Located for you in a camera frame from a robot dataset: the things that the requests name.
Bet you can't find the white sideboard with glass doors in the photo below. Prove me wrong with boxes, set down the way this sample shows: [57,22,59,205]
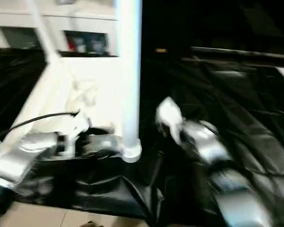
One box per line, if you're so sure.
[0,0,120,57]

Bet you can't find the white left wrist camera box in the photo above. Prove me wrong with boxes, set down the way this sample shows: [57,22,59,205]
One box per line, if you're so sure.
[57,116,91,157]

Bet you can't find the white plastic table top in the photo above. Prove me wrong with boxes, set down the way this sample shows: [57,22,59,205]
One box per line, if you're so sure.
[0,57,142,164]

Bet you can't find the black work mat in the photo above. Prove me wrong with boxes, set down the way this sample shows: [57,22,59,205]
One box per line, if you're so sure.
[0,47,284,225]

